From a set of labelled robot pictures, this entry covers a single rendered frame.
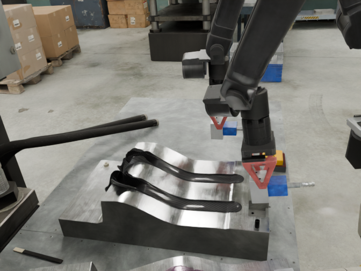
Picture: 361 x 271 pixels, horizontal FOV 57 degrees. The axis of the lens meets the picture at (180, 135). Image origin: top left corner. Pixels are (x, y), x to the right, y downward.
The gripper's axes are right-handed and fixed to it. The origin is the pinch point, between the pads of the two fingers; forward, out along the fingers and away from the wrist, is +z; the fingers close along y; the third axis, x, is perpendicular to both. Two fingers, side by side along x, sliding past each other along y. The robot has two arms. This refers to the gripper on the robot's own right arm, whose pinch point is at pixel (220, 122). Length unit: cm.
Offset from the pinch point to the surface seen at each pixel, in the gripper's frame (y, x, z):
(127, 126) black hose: -12.1, -35.9, 8.8
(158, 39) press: -365, -132, 63
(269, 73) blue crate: -289, 21, 88
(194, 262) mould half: 46.3, 0.3, 5.9
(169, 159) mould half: 15.1, -12.4, 3.9
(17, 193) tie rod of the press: 23, -60, 14
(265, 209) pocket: 27.5, 13.6, 8.0
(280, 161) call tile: 0.7, 18.1, 12.2
